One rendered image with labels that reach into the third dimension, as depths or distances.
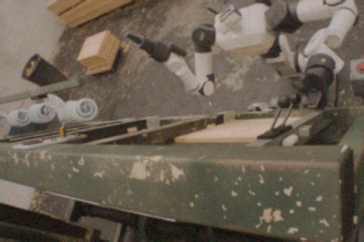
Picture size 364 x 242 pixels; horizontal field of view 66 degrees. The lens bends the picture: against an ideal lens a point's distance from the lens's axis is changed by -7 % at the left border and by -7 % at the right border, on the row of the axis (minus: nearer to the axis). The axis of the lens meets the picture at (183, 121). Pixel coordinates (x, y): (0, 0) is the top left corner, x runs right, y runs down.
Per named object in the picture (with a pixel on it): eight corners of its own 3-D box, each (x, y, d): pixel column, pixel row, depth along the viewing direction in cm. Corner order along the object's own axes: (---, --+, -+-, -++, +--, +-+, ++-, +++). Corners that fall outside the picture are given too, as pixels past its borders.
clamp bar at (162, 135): (238, 123, 169) (234, 80, 167) (34, 186, 75) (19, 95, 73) (223, 123, 175) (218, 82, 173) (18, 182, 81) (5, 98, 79)
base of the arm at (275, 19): (285, 36, 138) (283, 14, 138) (308, 29, 127) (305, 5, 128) (264, 32, 130) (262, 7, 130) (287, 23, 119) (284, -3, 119)
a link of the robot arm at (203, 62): (202, 87, 173) (200, 49, 164) (219, 92, 164) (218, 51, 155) (188, 92, 166) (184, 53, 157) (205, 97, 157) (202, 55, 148)
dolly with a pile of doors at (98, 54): (126, 45, 454) (107, 28, 425) (116, 74, 434) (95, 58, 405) (101, 53, 490) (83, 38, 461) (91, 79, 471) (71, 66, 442)
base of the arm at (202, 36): (198, 44, 165) (195, 23, 160) (221, 41, 161) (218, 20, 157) (192, 49, 152) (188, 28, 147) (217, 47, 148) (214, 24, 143)
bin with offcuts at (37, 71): (72, 70, 526) (42, 49, 480) (62, 95, 507) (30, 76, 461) (58, 75, 557) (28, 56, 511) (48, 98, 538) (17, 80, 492)
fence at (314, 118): (323, 119, 141) (322, 111, 141) (240, 175, 66) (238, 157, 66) (314, 119, 144) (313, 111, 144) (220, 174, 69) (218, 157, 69)
